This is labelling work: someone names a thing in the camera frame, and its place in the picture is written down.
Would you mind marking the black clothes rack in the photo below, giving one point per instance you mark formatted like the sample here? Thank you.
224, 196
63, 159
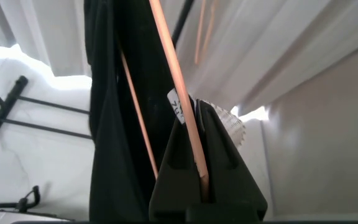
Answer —
5, 105

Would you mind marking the white curtain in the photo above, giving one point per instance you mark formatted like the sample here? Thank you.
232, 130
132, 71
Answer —
259, 31

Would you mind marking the white laundry basket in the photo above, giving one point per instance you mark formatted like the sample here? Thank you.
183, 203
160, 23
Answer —
233, 127

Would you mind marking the pink clothes hanger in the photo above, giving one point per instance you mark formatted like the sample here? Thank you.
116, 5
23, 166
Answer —
172, 62
199, 31

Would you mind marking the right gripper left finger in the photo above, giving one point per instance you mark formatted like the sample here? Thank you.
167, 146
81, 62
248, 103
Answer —
172, 186

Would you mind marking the black garment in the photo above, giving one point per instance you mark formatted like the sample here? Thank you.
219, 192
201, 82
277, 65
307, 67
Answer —
110, 140

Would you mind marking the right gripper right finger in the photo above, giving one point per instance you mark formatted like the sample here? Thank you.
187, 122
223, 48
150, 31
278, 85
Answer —
232, 186

